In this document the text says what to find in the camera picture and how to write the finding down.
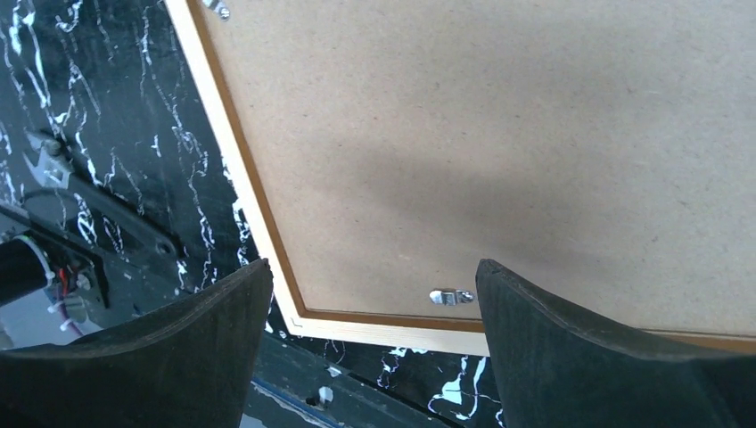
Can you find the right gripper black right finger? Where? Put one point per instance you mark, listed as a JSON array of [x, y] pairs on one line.
[[557, 364]]

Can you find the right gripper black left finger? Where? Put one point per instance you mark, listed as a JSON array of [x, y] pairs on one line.
[[187, 364]]

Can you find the wooden picture frame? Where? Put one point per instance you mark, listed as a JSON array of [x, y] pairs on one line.
[[603, 150]]

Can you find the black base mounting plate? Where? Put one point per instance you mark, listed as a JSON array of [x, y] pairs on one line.
[[291, 390]]

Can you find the black adjustable wrench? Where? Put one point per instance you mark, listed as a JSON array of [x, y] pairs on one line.
[[49, 165]]

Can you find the silver frame retaining clip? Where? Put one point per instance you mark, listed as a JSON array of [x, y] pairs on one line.
[[451, 297]]

